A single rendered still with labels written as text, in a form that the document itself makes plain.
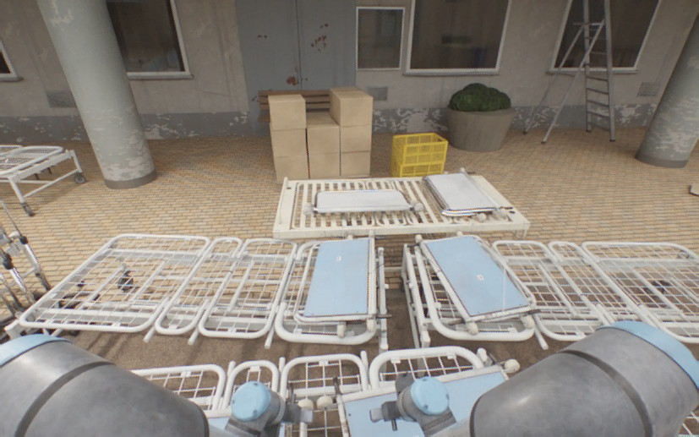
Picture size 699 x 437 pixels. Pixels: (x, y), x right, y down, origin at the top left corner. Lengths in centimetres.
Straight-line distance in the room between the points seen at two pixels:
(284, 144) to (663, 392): 401
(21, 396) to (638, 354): 66
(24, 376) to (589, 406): 59
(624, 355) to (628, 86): 854
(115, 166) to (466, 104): 501
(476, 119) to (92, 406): 574
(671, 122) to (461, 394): 578
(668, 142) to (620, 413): 649
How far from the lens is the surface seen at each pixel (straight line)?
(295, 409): 117
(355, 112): 426
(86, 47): 494
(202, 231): 387
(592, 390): 47
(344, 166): 445
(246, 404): 100
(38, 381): 51
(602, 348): 52
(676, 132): 685
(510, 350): 266
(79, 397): 47
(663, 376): 53
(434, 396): 100
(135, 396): 48
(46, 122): 813
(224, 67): 670
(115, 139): 509
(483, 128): 597
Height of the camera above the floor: 189
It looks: 30 degrees down
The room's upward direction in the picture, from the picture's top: straight up
